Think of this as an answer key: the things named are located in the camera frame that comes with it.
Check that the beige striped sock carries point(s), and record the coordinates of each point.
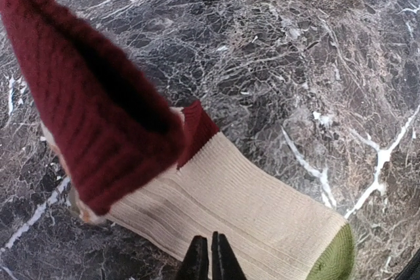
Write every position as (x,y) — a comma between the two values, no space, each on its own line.
(167,173)

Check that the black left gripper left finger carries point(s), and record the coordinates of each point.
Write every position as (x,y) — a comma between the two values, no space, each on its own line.
(195,265)

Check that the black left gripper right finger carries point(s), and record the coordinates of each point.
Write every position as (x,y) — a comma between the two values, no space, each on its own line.
(225,265)

